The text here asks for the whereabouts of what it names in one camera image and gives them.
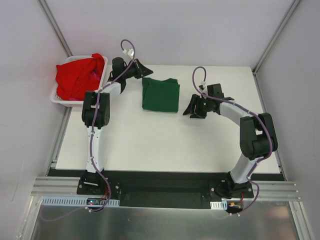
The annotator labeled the green t shirt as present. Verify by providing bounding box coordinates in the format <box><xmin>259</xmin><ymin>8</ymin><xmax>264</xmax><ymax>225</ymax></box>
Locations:
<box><xmin>142</xmin><ymin>77</ymin><xmax>180</xmax><ymax>113</ymax></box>

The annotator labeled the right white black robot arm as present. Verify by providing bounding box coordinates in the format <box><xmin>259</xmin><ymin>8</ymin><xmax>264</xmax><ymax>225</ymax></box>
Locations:
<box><xmin>183</xmin><ymin>83</ymin><xmax>278</xmax><ymax>199</ymax></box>

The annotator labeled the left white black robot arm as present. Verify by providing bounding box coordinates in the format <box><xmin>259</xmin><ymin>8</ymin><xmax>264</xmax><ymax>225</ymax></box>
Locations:
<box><xmin>80</xmin><ymin>57</ymin><xmax>154</xmax><ymax>195</ymax></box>

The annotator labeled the red t shirt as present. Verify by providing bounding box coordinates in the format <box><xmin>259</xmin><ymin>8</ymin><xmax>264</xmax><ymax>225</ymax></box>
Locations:
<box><xmin>55</xmin><ymin>53</ymin><xmax>105</xmax><ymax>101</ymax></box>

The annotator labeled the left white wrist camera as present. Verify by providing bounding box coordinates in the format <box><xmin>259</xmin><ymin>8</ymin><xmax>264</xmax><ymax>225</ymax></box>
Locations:
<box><xmin>122</xmin><ymin>48</ymin><xmax>135</xmax><ymax>59</ymax></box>

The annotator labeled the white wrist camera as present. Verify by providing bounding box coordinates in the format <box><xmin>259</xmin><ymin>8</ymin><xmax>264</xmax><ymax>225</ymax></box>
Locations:
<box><xmin>122</xmin><ymin>48</ymin><xmax>135</xmax><ymax>59</ymax></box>
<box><xmin>198</xmin><ymin>81</ymin><xmax>206</xmax><ymax>92</ymax></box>

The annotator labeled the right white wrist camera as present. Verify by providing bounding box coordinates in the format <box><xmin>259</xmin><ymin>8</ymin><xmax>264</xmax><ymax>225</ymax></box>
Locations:
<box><xmin>198</xmin><ymin>81</ymin><xmax>206</xmax><ymax>92</ymax></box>

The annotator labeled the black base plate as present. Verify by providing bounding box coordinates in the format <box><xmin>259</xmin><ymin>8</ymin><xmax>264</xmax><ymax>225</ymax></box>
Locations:
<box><xmin>48</xmin><ymin>169</ymin><xmax>285</xmax><ymax>209</ymax></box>

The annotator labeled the left aluminium frame post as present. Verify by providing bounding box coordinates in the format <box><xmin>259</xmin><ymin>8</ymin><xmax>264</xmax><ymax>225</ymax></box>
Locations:
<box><xmin>37</xmin><ymin>0</ymin><xmax>73</xmax><ymax>57</ymax></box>

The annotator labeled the aluminium frame post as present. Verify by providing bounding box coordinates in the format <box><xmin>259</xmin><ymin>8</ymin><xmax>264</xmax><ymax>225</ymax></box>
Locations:
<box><xmin>37</xmin><ymin>0</ymin><xmax>73</xmax><ymax>57</ymax></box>
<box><xmin>252</xmin><ymin>0</ymin><xmax>303</xmax><ymax>76</ymax></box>

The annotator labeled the right slotted cable duct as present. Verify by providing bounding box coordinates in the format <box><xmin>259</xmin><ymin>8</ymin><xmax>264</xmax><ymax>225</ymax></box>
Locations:
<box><xmin>210</xmin><ymin>200</ymin><xmax>228</xmax><ymax>211</ymax></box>

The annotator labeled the slotted cable duct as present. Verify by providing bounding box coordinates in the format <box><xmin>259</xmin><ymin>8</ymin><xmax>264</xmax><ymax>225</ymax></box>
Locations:
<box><xmin>41</xmin><ymin>196</ymin><xmax>107</xmax><ymax>208</ymax></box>
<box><xmin>210</xmin><ymin>200</ymin><xmax>228</xmax><ymax>211</ymax></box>

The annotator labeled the right aluminium frame post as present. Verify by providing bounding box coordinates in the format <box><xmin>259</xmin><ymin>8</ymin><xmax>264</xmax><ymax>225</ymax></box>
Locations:
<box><xmin>252</xmin><ymin>0</ymin><xmax>303</xmax><ymax>76</ymax></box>

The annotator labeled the aluminium rail beam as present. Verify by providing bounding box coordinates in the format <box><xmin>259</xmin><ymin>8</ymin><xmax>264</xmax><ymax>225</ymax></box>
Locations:
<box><xmin>30</xmin><ymin>176</ymin><xmax>302</xmax><ymax>202</ymax></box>

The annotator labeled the left slotted cable duct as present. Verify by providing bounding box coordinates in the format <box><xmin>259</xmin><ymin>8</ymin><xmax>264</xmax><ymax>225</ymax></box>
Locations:
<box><xmin>41</xmin><ymin>196</ymin><xmax>107</xmax><ymax>208</ymax></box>

